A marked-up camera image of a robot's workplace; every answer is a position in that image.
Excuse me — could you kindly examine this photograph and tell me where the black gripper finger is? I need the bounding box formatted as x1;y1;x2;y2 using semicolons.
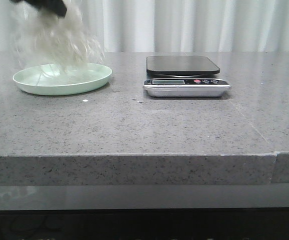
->
11;0;67;17

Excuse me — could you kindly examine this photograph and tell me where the white vermicelli noodle bundle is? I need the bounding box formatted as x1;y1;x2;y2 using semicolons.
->
10;0;105;72

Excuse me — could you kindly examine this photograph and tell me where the white pleated curtain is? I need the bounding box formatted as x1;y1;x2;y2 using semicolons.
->
0;0;289;53

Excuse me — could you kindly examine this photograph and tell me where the pale green round plate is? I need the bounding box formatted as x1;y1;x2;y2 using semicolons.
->
13;63;113;96

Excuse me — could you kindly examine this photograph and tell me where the black silver kitchen scale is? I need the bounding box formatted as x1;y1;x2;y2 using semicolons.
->
143;55;231;98

